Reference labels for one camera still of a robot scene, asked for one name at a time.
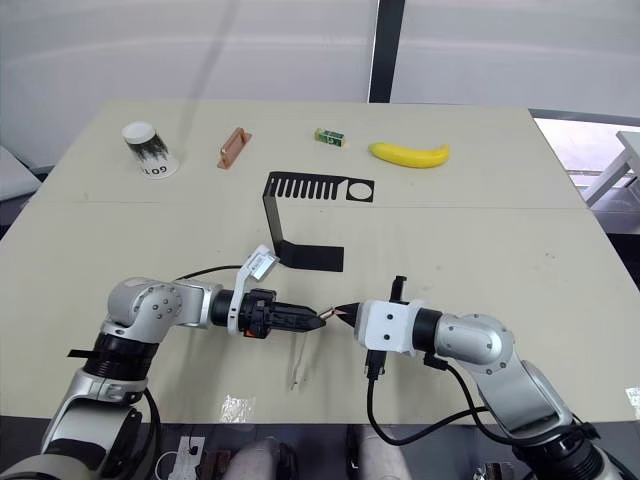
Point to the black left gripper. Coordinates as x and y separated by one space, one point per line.
260 315

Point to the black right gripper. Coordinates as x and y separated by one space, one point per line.
398 290

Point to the rose gold watch body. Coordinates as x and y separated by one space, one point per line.
326 315

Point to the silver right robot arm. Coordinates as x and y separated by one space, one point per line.
480 345

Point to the black metal watch stand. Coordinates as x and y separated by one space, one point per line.
274 220

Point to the clear tape piece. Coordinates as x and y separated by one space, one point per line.
236 409

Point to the grey rounded shape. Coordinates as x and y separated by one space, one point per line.
257 460

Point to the yellow banana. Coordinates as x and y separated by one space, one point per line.
407 156

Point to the small green white box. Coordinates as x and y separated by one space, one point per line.
331 138

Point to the white paper tag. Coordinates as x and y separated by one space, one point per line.
189 457

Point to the white paper cup black print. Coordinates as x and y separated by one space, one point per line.
150 150

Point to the black vertical pillar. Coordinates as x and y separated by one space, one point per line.
387 50

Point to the white label sticker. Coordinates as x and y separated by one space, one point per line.
634 396

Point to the white side table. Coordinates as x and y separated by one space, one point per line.
617 170

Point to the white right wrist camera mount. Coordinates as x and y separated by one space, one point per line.
390 325

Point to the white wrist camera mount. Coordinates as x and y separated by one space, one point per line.
390 325
239 295

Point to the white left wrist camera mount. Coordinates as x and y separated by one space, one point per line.
239 295

